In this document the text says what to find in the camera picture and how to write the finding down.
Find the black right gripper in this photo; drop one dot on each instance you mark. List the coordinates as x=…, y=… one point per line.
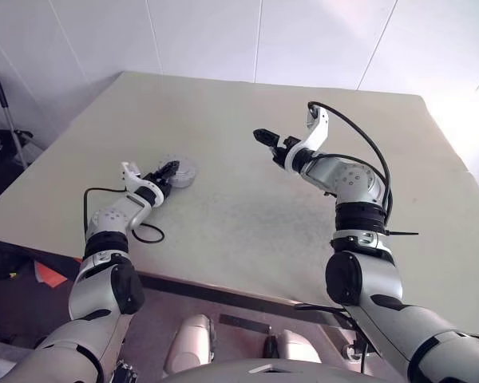
x=283, y=151

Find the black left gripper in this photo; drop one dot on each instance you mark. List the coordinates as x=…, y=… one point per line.
x=159, y=184

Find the silver ribbed motor cover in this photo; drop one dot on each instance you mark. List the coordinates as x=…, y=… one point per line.
x=185, y=163

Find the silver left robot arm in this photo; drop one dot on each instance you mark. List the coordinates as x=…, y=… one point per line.
x=100, y=287

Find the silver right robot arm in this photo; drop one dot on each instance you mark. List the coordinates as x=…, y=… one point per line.
x=367, y=287

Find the orange object on floor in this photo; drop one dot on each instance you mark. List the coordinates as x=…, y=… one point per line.
x=50, y=275

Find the black flat floor bar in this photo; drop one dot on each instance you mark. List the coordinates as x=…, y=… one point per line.
x=245, y=323

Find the pale rounded leg cover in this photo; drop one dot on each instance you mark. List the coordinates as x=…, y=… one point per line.
x=297, y=345
x=189, y=343

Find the grey robot torso top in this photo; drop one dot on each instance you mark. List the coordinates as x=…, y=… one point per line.
x=263, y=371

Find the table caster wheel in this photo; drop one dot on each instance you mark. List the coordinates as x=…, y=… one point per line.
x=352, y=353

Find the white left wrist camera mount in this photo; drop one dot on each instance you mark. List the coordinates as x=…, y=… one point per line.
x=129, y=175

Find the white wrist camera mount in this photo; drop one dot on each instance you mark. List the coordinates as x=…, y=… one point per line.
x=317, y=135
x=129, y=175

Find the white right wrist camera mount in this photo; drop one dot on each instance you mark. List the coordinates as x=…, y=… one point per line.
x=317, y=135

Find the dark metal table frame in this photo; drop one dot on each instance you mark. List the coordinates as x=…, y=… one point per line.
x=223, y=296

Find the black metal frame cart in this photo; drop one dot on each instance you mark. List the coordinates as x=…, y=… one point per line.
x=0, y=95

